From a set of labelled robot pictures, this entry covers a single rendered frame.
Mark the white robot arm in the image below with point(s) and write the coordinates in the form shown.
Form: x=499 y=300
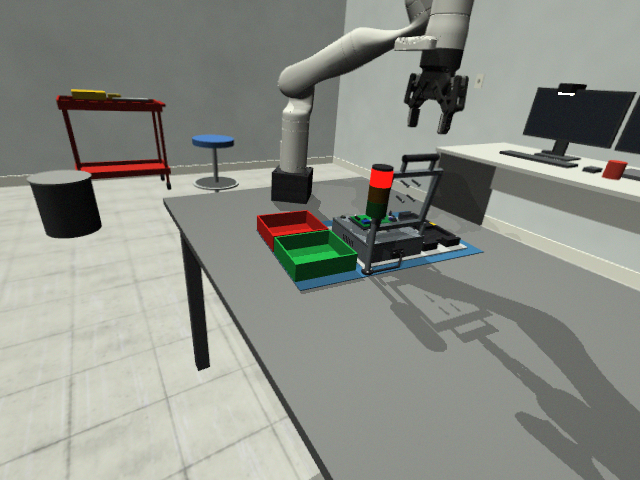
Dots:
x=446 y=19

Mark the green bin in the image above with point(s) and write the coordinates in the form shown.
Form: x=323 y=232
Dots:
x=315 y=254

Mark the red bin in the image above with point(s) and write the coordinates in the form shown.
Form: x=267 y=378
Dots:
x=288 y=223

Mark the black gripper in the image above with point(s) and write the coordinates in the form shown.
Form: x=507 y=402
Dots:
x=438 y=66

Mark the green circuit board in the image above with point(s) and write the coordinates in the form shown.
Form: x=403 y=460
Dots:
x=363 y=220

